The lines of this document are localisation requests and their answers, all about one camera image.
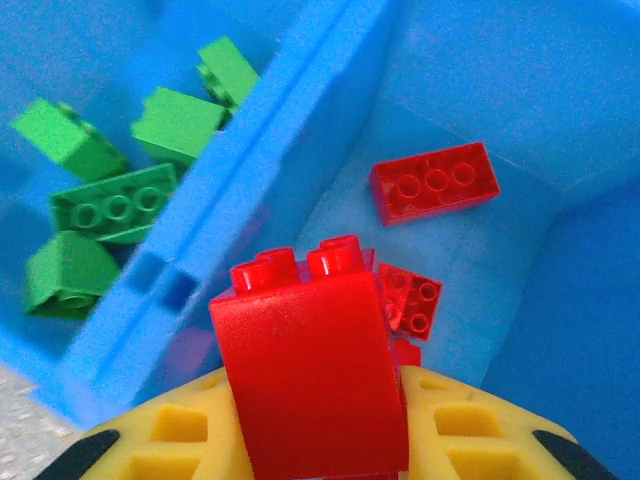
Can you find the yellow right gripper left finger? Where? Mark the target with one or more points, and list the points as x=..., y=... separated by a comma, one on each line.
x=175, y=430

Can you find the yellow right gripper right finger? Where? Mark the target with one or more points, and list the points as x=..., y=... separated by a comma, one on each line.
x=470, y=430

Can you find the long red lego brick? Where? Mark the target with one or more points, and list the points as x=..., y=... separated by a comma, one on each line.
x=435, y=182
x=407, y=355

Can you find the small red lego brick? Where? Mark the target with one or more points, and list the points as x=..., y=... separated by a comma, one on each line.
x=310, y=360
x=410, y=305

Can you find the small green lego brick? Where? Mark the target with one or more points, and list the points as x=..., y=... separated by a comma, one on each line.
x=67, y=140
x=227, y=70
x=67, y=275

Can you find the long green lego brick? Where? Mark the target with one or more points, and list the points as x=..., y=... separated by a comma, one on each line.
x=175, y=125
x=115, y=205

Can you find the blue three-compartment plastic bin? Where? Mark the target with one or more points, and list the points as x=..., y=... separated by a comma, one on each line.
x=300, y=125

